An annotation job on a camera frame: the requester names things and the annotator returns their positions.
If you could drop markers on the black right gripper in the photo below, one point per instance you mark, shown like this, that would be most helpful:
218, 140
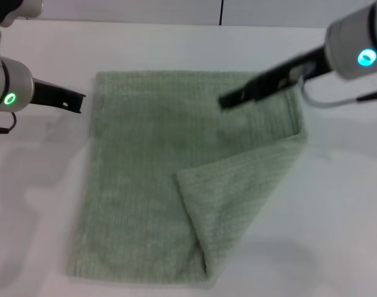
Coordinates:
309, 66

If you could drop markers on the green ribbed towel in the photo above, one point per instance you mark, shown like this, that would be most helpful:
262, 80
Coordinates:
139, 185

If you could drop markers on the black vertical wall strip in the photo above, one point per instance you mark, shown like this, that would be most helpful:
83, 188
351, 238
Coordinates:
221, 12

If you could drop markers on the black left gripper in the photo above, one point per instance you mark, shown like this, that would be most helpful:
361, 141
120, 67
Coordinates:
46, 92

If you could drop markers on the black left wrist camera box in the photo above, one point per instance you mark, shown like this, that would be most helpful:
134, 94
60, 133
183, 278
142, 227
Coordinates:
9, 9

